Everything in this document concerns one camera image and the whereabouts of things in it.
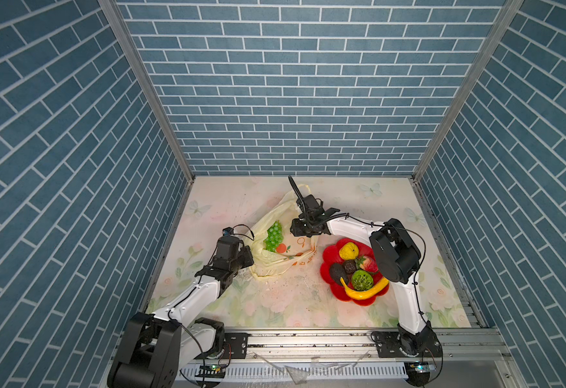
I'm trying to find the yellowish printed plastic bag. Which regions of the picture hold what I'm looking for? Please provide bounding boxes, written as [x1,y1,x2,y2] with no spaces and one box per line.
[245,191,318,279]

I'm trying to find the green fake grapes bunch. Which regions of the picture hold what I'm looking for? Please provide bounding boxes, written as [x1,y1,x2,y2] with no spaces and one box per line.
[264,221,284,252]

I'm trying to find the red flower shaped plate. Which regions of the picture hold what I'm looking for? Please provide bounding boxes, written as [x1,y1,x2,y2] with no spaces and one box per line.
[320,238,390,307]

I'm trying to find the yellow fake lemon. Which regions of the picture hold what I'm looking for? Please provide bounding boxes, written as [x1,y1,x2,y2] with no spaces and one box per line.
[339,242,360,260]

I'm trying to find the red fake strawberry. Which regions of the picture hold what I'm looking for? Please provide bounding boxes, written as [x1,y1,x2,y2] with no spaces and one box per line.
[356,255,379,274]

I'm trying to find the green fake lime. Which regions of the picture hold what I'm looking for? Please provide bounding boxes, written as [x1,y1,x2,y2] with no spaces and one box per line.
[351,269,374,292]

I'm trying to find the yellow fake banana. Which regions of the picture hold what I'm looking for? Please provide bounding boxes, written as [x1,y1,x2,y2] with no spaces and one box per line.
[339,278,390,301]

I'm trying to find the dark brown fake fruit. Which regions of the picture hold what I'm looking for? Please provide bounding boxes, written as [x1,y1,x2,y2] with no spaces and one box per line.
[343,260,358,275]

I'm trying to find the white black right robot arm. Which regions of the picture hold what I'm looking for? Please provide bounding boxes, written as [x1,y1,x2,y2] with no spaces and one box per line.
[290,213,443,357]

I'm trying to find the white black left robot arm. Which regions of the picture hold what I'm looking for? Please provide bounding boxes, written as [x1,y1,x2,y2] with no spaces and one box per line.
[107,247,254,387]

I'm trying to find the dark textured fake avocado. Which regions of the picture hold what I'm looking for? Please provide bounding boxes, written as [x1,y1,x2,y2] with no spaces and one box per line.
[329,263,348,286]

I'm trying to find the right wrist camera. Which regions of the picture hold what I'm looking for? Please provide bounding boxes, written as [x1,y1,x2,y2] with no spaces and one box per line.
[301,195,325,218]

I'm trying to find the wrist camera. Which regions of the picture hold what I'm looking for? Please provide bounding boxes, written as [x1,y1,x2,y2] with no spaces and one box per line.
[301,195,325,218]
[222,227,235,236]

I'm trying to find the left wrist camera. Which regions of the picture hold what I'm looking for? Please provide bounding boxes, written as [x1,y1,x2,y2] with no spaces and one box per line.
[222,227,235,236]

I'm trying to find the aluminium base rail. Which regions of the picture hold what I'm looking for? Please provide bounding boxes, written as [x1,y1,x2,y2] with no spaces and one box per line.
[112,327,512,384]

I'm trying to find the aluminium left corner post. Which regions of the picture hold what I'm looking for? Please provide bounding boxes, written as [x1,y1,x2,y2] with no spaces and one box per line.
[99,0,195,185]

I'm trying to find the aluminium corner post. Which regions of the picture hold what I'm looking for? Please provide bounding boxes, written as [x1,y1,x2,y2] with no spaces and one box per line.
[411,0,524,184]
[99,0,195,185]

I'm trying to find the aluminium right corner post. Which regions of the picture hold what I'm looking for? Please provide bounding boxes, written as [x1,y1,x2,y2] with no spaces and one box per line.
[411,0,524,184]

